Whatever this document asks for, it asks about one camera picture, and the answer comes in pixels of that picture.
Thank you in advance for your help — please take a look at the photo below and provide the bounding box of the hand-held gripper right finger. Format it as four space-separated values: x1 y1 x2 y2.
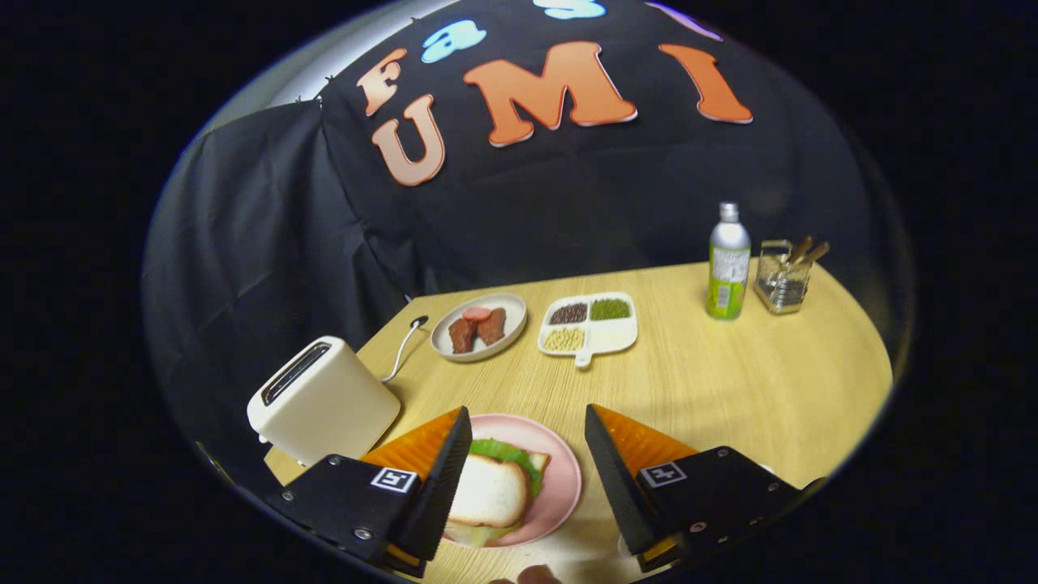
584 403 812 574

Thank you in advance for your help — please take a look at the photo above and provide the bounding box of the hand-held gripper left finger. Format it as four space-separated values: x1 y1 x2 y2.
266 406 474 578

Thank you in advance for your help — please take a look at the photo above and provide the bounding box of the round-topped bread slice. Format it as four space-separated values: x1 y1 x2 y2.
448 453 532 530

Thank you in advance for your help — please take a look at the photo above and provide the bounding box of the green lettuce leaf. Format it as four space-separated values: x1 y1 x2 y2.
444 439 544 546

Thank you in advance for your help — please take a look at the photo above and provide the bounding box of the pink plate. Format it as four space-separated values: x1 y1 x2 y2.
442 414 583 548

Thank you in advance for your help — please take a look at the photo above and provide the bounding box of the white toaster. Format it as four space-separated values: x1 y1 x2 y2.
247 336 402 468

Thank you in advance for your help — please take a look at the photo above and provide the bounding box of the white divided dish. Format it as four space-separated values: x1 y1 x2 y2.
537 292 639 370

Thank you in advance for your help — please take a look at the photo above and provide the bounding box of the round beige plate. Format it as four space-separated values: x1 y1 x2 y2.
430 293 528 363

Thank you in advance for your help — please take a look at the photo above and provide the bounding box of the green label drink bottle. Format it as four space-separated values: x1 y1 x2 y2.
706 202 752 321

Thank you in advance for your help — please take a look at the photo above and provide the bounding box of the black backdrop cloth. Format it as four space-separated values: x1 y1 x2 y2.
142 0 909 487

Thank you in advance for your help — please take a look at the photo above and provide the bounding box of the white toaster cable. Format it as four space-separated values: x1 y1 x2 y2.
381 323 424 384

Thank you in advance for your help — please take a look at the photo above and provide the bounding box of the metal wire utensil holder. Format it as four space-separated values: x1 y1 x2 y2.
753 239 814 316

